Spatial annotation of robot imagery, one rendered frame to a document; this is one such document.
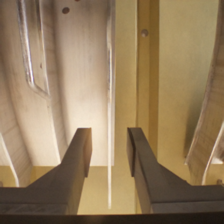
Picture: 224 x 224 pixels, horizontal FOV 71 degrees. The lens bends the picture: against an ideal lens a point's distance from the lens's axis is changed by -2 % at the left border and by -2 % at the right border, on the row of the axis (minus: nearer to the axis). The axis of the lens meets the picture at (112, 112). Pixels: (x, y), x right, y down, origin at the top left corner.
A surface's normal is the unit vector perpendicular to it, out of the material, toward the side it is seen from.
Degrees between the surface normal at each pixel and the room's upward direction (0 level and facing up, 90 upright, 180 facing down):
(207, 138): 90
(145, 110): 90
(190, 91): 90
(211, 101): 90
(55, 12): 80
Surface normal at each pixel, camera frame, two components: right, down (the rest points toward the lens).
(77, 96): 0.02, 0.39
